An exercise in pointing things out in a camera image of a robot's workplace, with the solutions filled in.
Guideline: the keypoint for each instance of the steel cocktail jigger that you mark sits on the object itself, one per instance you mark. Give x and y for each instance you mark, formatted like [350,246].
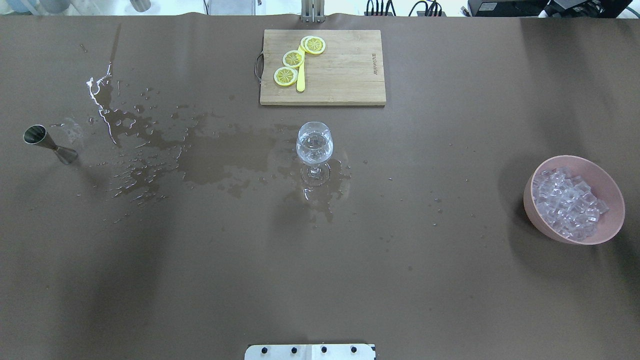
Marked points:
[38,135]

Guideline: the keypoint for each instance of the clear wine glass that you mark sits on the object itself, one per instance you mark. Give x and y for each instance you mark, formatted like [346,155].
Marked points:
[314,147]

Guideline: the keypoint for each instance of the pile of clear ice cubes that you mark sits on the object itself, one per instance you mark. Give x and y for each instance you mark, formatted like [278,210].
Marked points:
[567,204]

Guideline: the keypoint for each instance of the yellow plastic knife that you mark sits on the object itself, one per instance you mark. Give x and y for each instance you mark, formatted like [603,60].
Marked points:
[300,85]

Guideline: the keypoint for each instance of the bamboo cutting board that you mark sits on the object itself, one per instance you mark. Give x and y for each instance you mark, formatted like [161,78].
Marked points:
[350,71]

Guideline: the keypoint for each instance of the middle lemon slice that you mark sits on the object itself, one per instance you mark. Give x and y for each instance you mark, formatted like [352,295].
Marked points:
[293,59]

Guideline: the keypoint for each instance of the far lemon slice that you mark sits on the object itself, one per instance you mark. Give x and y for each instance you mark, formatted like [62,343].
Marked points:
[314,45]

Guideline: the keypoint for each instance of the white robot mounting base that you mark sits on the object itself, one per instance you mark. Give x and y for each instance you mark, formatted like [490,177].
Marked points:
[320,351]

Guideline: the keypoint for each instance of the pink bowl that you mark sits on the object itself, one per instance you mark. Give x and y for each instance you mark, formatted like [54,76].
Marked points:
[604,187]

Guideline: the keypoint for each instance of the lemon slice near handle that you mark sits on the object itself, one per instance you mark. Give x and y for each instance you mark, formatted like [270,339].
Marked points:
[285,76]

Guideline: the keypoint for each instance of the aluminium frame post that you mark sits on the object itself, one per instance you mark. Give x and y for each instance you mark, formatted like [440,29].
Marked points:
[312,11]

